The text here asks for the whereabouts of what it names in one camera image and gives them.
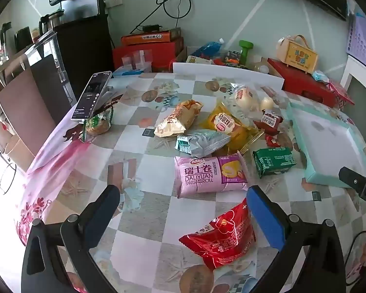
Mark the green snack pack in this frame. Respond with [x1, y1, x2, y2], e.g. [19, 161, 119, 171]
[253, 147, 296, 178]

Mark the red snack bag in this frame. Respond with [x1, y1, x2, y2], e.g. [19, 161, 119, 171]
[179, 199, 256, 271]

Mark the small red candy pack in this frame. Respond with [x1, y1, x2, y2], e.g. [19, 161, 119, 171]
[265, 135, 281, 148]

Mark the dark red milk snack pack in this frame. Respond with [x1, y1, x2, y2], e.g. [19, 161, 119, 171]
[253, 109, 284, 136]

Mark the pale yellow jelly cup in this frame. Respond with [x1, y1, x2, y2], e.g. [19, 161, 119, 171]
[260, 97, 274, 110]

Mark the yellow cake pack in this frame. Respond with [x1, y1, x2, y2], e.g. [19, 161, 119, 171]
[201, 101, 264, 155]

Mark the round bun clear pack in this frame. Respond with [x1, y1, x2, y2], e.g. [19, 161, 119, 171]
[229, 84, 260, 112]

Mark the pink swiss roll pack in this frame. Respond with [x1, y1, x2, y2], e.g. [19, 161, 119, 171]
[174, 152, 248, 198]

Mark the silver-green snack bag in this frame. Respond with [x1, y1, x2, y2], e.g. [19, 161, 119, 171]
[175, 129, 231, 158]

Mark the orange swiss roll pack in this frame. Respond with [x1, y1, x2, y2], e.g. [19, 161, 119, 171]
[154, 99, 203, 138]

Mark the teal-edged white tray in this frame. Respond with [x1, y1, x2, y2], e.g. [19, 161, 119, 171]
[286, 103, 366, 188]

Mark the red patterned flat box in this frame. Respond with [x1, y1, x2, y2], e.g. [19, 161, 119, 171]
[326, 79, 355, 110]

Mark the white shelf unit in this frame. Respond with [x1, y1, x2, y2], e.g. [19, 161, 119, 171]
[340, 55, 366, 91]

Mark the light blue wipes pack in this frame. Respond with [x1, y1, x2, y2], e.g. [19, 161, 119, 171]
[311, 70, 330, 83]

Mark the red gift box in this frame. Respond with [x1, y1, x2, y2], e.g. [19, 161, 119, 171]
[267, 58, 336, 108]

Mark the purple perforated basket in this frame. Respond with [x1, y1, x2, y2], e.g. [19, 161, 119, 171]
[346, 5, 366, 66]

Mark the brown chair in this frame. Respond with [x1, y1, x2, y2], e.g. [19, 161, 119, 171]
[0, 55, 71, 172]

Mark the white foam board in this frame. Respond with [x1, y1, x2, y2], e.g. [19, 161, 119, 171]
[173, 62, 284, 90]

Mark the checkered tablecloth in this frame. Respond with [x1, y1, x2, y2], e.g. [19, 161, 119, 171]
[16, 73, 366, 292]

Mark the cardboard box of toys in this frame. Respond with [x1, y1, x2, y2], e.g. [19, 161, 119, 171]
[184, 50, 273, 75]

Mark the green dumbbell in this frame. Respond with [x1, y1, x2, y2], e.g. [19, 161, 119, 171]
[239, 40, 254, 65]

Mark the smartphone on stand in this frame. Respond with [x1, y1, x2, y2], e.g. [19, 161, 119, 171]
[71, 71, 112, 121]

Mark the blue plastic bottle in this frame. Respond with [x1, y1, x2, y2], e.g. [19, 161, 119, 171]
[191, 38, 224, 58]

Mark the black cabinet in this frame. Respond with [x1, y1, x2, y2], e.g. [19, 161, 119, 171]
[53, 15, 114, 99]

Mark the clear plastic box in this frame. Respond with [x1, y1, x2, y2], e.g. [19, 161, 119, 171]
[122, 50, 153, 75]

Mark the red box left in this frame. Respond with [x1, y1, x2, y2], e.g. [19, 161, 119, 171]
[113, 37, 184, 72]

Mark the orange flat box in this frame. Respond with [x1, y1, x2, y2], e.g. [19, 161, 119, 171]
[121, 27, 181, 46]

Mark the yellow handled gift case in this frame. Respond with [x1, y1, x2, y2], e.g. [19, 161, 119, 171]
[276, 34, 319, 74]

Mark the wall power socket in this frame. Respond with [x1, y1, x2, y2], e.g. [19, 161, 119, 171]
[105, 0, 123, 9]

